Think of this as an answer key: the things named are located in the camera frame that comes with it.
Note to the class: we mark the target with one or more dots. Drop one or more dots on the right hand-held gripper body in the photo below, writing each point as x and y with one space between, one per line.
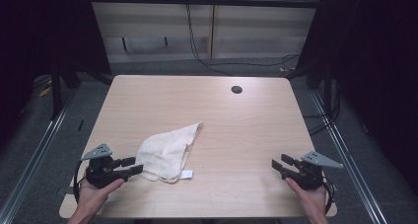
309 178

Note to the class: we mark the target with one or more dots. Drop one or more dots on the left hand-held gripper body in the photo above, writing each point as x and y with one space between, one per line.
100 174

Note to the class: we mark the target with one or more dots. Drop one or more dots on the white cloth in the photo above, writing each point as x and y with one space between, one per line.
164 151

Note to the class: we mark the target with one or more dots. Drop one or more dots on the person's right hand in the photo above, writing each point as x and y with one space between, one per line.
313 201

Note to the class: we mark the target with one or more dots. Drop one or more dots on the person's left hand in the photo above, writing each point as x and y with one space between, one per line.
92 199

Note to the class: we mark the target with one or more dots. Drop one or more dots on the small black floor object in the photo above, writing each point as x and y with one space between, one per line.
80 125

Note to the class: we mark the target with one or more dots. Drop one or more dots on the black metal stand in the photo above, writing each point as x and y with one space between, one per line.
56 92

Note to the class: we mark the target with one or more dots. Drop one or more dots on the yellow floor object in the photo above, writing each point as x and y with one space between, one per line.
45 91

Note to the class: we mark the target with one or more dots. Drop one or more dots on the black curtain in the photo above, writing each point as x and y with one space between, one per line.
42 36
371 69

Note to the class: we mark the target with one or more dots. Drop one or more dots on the metal floor rail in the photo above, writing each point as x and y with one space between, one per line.
345 155
29 164

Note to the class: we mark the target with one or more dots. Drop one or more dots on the black wall hook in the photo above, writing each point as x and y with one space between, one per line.
124 43
166 41

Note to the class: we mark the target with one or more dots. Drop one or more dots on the black horizontal frame bar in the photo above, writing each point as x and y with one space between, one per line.
197 1

